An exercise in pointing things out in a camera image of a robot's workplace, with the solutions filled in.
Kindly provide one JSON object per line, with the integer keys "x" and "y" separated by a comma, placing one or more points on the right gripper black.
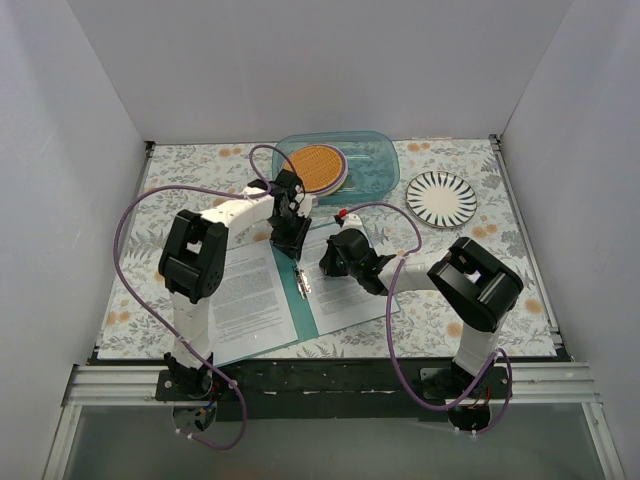
{"x": 333, "y": 257}

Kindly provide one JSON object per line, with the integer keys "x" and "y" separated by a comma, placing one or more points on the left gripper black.
{"x": 289, "y": 228}

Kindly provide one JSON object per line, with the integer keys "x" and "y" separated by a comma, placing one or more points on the teal plastic folder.
{"x": 299, "y": 307}

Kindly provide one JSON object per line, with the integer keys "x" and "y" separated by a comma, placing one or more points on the printed paper stack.
{"x": 335, "y": 302}

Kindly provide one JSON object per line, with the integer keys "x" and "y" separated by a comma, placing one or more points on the silver folder clip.
{"x": 302, "y": 282}

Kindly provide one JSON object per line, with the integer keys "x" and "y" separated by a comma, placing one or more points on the printed paper sheet top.
{"x": 249, "y": 314}

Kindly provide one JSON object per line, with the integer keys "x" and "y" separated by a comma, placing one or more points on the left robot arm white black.
{"x": 193, "y": 263}

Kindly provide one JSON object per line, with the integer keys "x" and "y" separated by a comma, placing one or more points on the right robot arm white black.
{"x": 477, "y": 286}

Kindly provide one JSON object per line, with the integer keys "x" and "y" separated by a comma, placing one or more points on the orange woven round coaster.
{"x": 323, "y": 169}

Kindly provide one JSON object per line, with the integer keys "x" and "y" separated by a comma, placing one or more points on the floral patterned table mat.
{"x": 193, "y": 177}

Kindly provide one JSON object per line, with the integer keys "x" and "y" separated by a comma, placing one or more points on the clear teal plastic container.
{"x": 372, "y": 163}

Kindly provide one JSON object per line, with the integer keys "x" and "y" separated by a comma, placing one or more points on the blue striped white plate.
{"x": 441, "y": 199}

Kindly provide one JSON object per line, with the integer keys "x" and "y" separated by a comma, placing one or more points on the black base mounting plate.
{"x": 317, "y": 389}

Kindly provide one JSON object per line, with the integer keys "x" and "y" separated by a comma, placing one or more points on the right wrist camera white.
{"x": 346, "y": 220}

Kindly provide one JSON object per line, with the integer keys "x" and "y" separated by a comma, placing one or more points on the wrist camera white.
{"x": 346, "y": 220}
{"x": 304, "y": 203}

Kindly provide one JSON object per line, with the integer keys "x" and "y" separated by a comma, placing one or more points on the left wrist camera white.
{"x": 304, "y": 203}

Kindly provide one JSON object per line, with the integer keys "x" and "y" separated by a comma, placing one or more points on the aluminium frame rail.
{"x": 537, "y": 382}

